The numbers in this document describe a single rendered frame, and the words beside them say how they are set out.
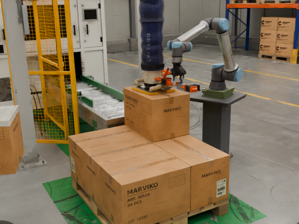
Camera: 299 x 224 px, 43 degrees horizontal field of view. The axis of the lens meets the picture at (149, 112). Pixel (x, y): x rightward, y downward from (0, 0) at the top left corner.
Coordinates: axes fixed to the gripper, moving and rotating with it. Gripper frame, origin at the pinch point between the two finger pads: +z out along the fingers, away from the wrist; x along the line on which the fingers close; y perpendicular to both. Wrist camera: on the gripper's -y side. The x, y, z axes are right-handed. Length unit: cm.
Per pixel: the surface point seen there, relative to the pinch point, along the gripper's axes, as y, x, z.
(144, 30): 39, 10, -45
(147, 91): 32.0, 13.7, 9.8
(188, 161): -42, 20, 52
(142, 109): 29.3, 20.6, 25.8
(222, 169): -50, -9, 63
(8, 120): -4, 144, 4
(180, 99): 9.2, -8.8, 16.7
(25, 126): 149, 104, 60
